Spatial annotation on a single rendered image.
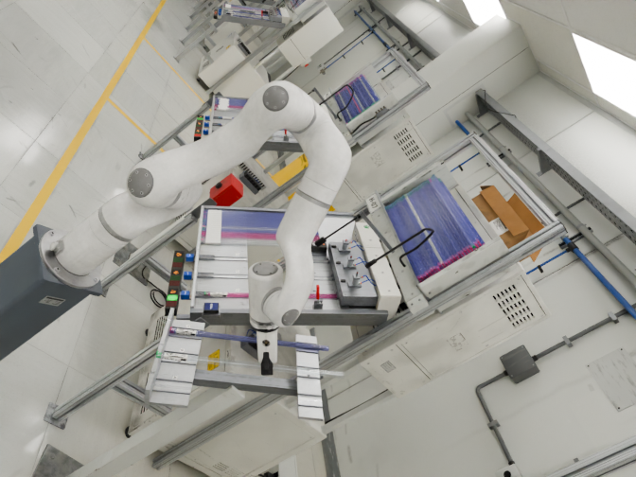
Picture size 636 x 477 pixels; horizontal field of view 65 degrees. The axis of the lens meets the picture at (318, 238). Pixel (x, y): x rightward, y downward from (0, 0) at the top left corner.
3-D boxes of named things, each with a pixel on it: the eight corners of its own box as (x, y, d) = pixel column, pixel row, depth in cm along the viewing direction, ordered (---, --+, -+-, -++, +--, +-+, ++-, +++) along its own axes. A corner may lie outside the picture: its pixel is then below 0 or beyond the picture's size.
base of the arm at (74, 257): (43, 280, 126) (93, 240, 121) (35, 221, 135) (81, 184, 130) (104, 294, 142) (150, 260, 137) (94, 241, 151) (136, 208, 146)
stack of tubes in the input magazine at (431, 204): (417, 280, 180) (483, 240, 173) (383, 206, 221) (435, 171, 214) (432, 299, 186) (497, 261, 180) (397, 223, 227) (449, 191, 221)
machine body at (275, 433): (116, 440, 205) (230, 369, 189) (142, 320, 261) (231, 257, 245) (223, 493, 239) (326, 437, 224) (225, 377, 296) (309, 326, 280)
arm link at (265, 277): (291, 316, 124) (272, 298, 130) (291, 273, 117) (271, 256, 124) (261, 328, 119) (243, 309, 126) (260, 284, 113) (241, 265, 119)
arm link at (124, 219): (90, 203, 129) (156, 150, 123) (135, 205, 146) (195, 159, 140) (113, 242, 127) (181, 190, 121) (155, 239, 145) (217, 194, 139)
